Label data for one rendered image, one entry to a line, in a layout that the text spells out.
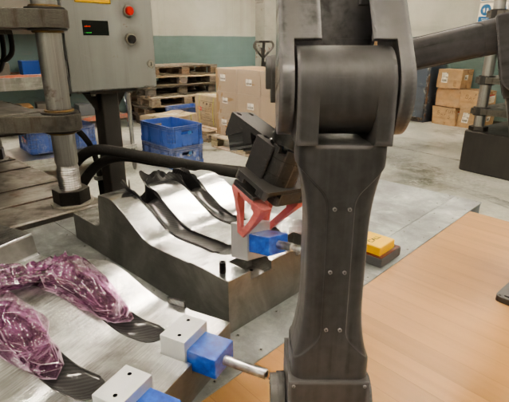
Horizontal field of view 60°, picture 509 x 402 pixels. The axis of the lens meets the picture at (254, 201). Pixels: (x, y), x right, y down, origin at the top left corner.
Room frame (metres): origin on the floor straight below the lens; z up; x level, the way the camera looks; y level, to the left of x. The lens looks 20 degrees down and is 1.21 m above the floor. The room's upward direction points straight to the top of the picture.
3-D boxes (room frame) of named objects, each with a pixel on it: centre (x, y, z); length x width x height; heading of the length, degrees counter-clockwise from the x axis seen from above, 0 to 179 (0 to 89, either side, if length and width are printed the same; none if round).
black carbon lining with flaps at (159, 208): (0.81, 0.12, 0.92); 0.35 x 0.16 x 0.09; 46
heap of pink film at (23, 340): (0.51, 0.31, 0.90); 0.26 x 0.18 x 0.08; 63
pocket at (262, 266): (0.62, 0.01, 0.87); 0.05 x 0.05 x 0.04; 46
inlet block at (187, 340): (0.44, 0.04, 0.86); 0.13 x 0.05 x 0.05; 63
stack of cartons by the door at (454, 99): (6.85, -3.18, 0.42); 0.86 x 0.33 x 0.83; 37
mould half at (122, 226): (0.82, 0.13, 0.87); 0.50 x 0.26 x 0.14; 46
